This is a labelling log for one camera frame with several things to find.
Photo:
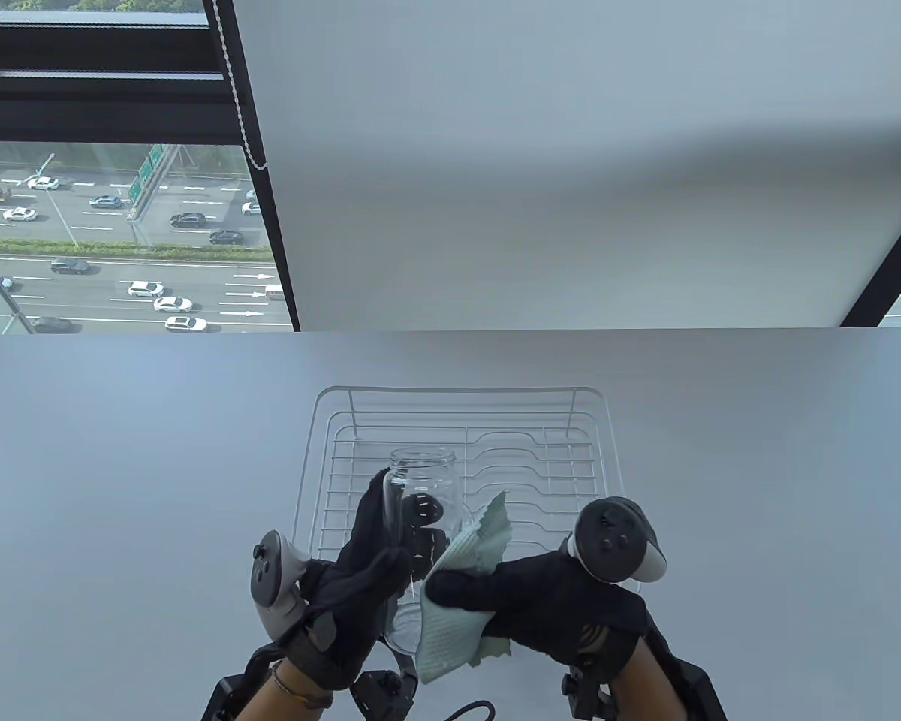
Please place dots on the person's right hand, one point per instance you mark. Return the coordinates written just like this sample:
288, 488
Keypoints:
548, 608

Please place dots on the person's left hand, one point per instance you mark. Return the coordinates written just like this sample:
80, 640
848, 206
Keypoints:
345, 616

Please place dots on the green fish scale cleaning cloth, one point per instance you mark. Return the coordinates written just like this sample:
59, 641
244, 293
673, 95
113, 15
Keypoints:
450, 638

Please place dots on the clear glass water cup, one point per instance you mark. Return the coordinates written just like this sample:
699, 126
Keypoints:
424, 469

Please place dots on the person's left forearm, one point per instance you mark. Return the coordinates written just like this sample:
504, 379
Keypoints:
270, 706

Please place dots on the person's right forearm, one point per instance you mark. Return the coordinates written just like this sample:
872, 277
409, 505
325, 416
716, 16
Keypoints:
646, 691

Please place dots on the black grey tracking controller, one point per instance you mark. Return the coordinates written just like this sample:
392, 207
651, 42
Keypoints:
274, 586
612, 537

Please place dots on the white roller blind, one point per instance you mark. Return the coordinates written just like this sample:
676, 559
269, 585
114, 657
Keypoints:
571, 150

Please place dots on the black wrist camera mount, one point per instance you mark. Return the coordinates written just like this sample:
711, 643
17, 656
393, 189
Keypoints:
582, 695
379, 695

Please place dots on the black slanted window post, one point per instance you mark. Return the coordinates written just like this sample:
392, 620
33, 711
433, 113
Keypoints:
882, 278

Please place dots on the black window frame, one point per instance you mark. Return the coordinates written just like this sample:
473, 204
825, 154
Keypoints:
82, 90

